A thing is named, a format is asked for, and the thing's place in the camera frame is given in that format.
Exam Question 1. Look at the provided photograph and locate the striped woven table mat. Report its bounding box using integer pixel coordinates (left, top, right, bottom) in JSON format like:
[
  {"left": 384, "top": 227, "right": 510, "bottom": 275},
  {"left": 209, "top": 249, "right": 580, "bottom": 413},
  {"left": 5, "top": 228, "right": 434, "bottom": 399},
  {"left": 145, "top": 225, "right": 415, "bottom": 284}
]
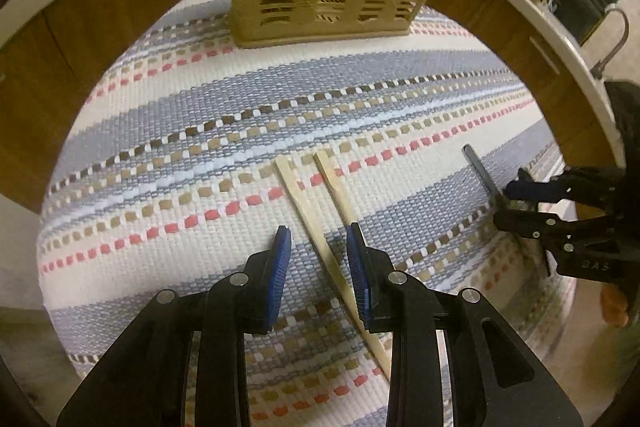
[{"left": 37, "top": 0, "right": 575, "bottom": 426}]

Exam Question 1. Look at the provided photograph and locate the steel sink faucet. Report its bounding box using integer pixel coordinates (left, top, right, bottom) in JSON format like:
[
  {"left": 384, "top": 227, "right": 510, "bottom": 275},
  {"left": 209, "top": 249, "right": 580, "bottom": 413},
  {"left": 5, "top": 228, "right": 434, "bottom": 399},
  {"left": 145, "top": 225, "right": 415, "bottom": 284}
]
[{"left": 589, "top": 5, "right": 632, "bottom": 80}]

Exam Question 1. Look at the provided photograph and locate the wooden chopstick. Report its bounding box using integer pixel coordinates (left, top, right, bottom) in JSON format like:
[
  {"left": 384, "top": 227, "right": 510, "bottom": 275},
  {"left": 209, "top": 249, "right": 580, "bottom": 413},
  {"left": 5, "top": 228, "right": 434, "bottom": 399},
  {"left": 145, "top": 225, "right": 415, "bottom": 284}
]
[
  {"left": 314, "top": 150, "right": 357, "bottom": 229},
  {"left": 274, "top": 156, "right": 390, "bottom": 381}
]

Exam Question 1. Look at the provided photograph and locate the person's right hand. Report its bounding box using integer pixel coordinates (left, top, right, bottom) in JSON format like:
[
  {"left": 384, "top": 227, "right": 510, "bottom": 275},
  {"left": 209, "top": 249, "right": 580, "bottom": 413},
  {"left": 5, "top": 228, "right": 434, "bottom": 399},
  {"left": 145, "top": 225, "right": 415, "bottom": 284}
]
[{"left": 600, "top": 284, "right": 629, "bottom": 329}]

